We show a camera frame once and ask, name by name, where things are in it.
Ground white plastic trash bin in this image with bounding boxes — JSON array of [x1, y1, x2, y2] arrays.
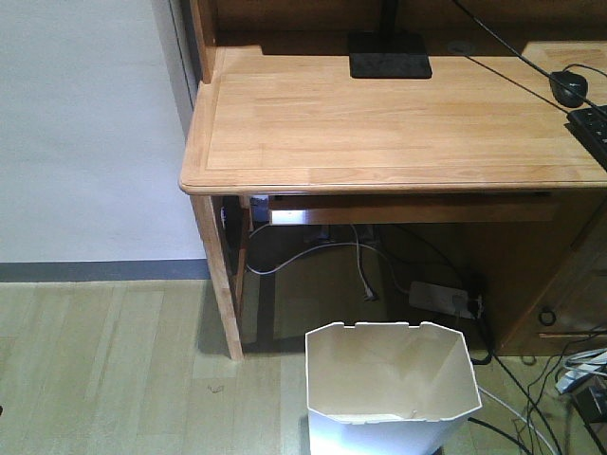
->
[[305, 321, 482, 454]]

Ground wooden desk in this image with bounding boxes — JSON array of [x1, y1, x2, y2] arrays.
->
[[179, 1, 606, 359]]

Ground white power strip under desk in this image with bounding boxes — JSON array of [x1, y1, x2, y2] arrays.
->
[[409, 282, 473, 319]]

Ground black monitor stand base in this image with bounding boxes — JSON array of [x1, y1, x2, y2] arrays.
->
[[347, 1, 432, 80]]

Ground wooden drawer cabinet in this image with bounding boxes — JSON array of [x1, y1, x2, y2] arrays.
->
[[497, 203, 606, 355]]

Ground black keyboard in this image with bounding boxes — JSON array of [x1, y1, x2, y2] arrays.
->
[[566, 106, 607, 169]]

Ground white power strip at right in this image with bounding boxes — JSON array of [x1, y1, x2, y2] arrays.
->
[[555, 348, 606, 394]]

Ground black computer mouse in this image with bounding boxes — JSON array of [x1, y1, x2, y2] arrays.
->
[[549, 70, 588, 108]]

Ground white cable under desk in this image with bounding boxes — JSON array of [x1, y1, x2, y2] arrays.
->
[[245, 222, 412, 303]]

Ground black cable across desk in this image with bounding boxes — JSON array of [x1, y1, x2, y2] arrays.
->
[[450, 0, 607, 113]]

